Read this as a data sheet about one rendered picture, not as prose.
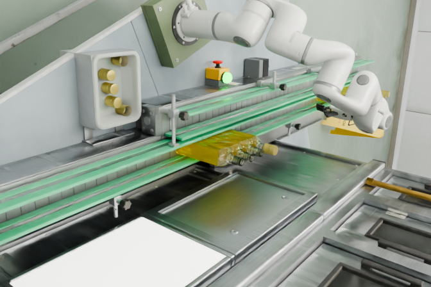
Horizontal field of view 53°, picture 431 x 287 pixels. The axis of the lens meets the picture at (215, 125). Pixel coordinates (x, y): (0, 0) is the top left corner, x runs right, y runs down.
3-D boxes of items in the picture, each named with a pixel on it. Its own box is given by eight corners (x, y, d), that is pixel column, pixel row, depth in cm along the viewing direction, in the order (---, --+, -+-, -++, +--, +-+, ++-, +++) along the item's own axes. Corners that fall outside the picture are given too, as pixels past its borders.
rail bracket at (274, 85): (254, 86, 184) (283, 91, 176) (256, 69, 182) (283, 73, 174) (260, 85, 187) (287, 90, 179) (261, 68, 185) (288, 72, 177)
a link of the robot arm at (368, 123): (361, 79, 147) (369, 100, 165) (344, 112, 146) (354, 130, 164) (385, 87, 143) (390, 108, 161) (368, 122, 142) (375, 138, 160)
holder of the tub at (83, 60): (81, 141, 135) (96, 147, 130) (74, 52, 127) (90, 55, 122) (124, 129, 148) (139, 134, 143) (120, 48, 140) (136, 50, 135)
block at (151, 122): (140, 132, 145) (154, 136, 141) (138, 105, 142) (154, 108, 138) (147, 130, 148) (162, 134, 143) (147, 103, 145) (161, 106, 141)
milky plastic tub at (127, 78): (79, 125, 133) (97, 131, 128) (74, 52, 126) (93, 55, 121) (124, 114, 146) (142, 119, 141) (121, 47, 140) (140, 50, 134)
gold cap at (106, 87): (101, 82, 134) (109, 84, 131) (109, 81, 136) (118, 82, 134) (101, 93, 135) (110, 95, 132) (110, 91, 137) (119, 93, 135)
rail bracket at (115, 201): (93, 211, 128) (122, 225, 120) (92, 189, 126) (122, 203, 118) (104, 205, 131) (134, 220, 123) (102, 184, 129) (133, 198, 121)
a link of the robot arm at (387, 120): (375, 118, 154) (387, 95, 155) (349, 111, 161) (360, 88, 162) (388, 134, 165) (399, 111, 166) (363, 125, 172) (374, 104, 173)
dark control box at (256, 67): (243, 75, 198) (258, 78, 193) (244, 58, 195) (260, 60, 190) (253, 73, 204) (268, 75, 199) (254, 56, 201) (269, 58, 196)
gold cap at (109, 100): (104, 95, 136) (113, 98, 133) (113, 94, 138) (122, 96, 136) (104, 106, 137) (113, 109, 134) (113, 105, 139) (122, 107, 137)
